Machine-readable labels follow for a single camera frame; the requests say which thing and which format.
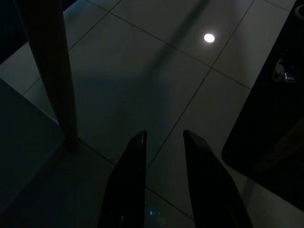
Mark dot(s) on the wooden table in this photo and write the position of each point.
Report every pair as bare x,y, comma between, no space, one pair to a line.
52,71

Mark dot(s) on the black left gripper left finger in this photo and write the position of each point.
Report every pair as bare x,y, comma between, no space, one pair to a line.
126,190

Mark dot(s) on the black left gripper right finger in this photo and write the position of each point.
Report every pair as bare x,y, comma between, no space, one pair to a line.
213,190

